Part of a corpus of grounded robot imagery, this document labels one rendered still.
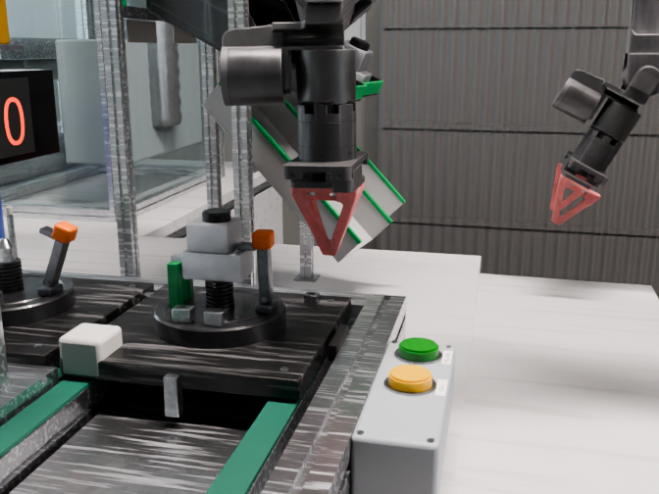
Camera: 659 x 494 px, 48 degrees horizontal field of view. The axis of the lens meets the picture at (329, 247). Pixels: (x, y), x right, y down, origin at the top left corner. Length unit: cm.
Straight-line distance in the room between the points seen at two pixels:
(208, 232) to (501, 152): 285
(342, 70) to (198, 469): 38
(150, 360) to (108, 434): 8
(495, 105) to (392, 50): 53
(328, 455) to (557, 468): 29
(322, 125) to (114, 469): 35
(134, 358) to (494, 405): 41
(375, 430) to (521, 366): 43
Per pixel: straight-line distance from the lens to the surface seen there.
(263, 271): 78
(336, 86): 71
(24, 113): 66
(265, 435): 64
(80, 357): 76
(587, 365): 104
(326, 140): 71
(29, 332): 85
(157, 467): 67
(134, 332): 81
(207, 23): 102
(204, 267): 78
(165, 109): 204
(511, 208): 359
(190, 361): 73
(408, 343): 76
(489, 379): 97
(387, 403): 66
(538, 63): 352
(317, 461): 58
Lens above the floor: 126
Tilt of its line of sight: 15 degrees down
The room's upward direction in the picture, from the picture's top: straight up
